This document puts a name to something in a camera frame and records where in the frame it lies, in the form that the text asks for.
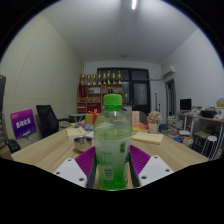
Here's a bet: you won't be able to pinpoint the white wall air conditioner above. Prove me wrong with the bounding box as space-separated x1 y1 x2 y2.
161 64 177 79

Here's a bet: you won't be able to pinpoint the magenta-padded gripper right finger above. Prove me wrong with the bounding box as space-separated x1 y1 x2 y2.
128 144 175 189

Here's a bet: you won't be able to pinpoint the black case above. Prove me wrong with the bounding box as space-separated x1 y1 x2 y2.
0 74 7 114

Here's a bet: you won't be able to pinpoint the green drink bottle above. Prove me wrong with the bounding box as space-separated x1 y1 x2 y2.
93 93 134 191

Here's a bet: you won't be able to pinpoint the computer monitor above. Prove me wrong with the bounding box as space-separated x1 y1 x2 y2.
179 98 193 112

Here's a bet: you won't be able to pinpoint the yellow gift box red ribbon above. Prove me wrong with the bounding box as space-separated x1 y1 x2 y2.
84 108 101 125

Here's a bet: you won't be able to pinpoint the pink flowers in white pot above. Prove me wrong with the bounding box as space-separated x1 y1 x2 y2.
147 110 163 134

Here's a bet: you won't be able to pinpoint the wooden shelf unit with trophies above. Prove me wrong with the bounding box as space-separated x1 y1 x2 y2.
77 70 124 114

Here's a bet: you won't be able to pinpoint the purple sign board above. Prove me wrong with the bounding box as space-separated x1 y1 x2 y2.
9 108 37 140

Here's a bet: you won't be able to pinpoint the cream book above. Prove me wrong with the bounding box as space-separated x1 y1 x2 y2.
65 126 88 139

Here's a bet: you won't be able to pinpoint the orange standing card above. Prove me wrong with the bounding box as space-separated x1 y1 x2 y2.
131 110 141 126

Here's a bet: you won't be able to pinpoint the blue patterned booklet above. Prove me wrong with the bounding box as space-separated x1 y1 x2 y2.
74 122 95 132

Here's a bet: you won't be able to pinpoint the dark framed glass door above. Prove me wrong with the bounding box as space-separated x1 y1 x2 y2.
97 67 151 116

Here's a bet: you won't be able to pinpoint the small steel cup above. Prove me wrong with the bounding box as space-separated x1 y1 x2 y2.
73 135 94 153

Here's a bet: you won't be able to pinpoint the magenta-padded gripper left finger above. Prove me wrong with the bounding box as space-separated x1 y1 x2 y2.
53 145 98 189

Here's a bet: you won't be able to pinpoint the cluttered white side desk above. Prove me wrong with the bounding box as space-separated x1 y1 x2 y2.
178 98 224 158

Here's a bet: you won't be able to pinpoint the white round stool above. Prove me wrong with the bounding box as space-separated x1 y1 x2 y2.
203 134 218 158

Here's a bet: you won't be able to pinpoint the red and yellow book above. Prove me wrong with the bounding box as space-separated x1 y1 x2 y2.
132 123 150 132

